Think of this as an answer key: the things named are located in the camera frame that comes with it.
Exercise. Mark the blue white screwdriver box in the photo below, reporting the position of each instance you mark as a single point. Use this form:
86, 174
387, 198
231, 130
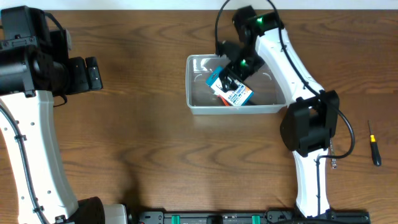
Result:
236, 93

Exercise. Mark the yellow black screwdriver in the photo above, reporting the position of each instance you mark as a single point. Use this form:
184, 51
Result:
376, 157

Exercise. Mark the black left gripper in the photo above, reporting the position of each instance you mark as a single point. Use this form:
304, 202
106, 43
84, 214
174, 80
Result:
78, 75

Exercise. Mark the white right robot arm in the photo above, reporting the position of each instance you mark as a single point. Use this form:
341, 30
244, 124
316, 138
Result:
310, 120

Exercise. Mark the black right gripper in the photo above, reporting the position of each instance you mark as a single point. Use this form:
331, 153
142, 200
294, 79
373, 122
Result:
232, 76

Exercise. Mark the clear plastic storage container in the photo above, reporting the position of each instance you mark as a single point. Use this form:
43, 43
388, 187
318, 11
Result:
201, 99

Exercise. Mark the silver ratchet wrench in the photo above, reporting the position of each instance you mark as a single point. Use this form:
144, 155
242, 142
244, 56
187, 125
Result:
332, 153

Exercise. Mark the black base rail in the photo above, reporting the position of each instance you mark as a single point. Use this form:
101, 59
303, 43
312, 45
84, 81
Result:
274, 216

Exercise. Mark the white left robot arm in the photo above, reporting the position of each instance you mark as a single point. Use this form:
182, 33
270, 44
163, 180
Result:
44, 194

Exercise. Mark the red handled pliers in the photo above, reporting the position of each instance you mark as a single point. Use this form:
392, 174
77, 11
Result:
222, 100

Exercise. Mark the small claw hammer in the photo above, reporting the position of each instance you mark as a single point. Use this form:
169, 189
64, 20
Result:
251, 103

